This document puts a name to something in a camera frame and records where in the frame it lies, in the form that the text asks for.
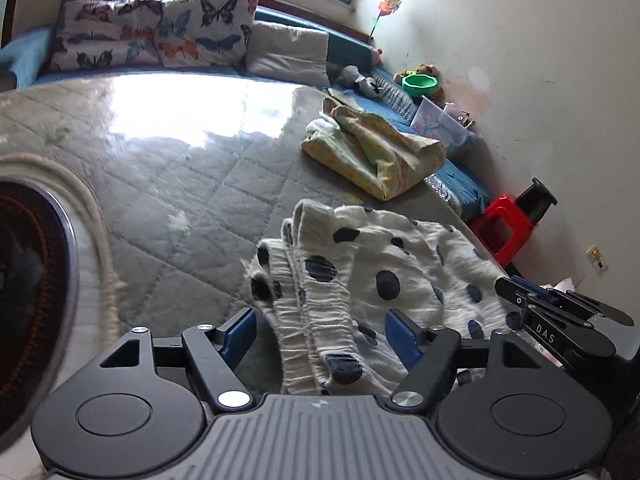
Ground beige cushion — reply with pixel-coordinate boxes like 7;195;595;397
245;21;330;88

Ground red plastic stool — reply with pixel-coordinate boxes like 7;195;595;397
468;194;535;266

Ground blue sofa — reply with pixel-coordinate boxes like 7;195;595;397
0;0;494;221

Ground colourful pinwheel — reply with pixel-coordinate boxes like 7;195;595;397
368;0;401;41

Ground round black induction cooktop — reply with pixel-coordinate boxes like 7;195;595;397
1;178;79;448

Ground green plastic bowl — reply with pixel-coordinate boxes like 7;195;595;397
401;73;439;98

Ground yellow folded cloth bag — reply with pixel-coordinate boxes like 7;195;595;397
300;96;446;202

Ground white dotted garment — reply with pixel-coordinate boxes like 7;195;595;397
244;200;522;396

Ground clear plastic storage box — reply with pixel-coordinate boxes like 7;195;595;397
410;96;480;152

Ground butterfly print cushion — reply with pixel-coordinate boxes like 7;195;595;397
49;0;259;73

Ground grey plush toy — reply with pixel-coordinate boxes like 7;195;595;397
337;65;382;100

